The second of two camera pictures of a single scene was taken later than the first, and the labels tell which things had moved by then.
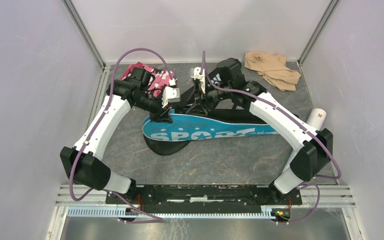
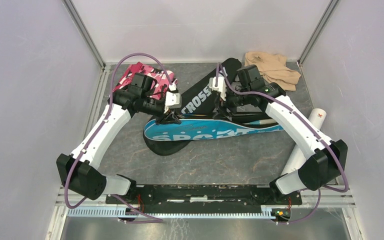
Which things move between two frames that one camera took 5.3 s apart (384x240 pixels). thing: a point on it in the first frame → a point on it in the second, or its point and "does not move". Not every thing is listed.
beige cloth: [273, 68] does not move
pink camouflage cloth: [159, 80] does not move
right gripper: [196, 108] → [221, 113]
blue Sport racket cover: [180, 127] does not move
